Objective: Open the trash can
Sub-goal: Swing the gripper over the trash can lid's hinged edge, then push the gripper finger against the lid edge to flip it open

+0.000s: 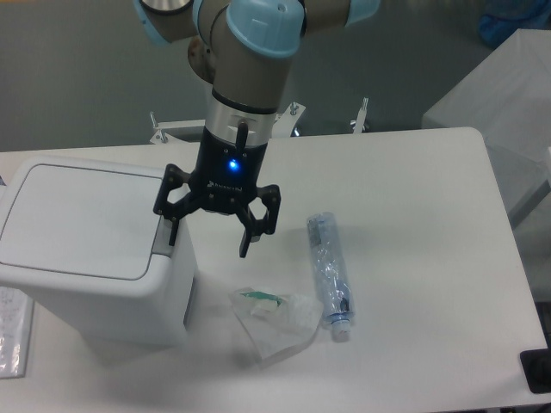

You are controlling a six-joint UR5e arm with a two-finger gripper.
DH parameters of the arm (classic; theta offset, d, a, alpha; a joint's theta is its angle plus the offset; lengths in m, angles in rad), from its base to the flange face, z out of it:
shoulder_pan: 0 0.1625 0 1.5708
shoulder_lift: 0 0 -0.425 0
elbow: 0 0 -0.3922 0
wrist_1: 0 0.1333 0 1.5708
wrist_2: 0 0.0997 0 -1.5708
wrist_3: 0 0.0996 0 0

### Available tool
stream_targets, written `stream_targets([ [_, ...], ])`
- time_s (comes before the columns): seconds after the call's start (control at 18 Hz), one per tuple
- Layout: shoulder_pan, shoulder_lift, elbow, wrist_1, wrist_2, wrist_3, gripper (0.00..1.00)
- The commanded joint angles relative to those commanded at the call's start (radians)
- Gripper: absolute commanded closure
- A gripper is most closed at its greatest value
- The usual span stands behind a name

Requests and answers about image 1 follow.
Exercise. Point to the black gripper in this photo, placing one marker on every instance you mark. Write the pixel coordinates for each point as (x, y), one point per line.
(224, 180)

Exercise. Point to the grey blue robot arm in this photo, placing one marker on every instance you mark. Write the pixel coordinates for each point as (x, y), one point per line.
(252, 44)

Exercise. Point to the clear plastic wrapper bag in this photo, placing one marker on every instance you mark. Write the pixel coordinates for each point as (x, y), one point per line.
(279, 325)

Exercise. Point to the black device at edge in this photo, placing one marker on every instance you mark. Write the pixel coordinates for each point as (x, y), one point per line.
(536, 367)

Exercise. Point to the crushed clear plastic bottle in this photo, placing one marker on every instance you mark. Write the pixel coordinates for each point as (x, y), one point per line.
(330, 275)

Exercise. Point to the white push-lid trash can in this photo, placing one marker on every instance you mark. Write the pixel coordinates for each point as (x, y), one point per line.
(81, 238)

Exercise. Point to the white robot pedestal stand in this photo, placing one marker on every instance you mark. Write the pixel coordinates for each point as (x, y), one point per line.
(286, 124)

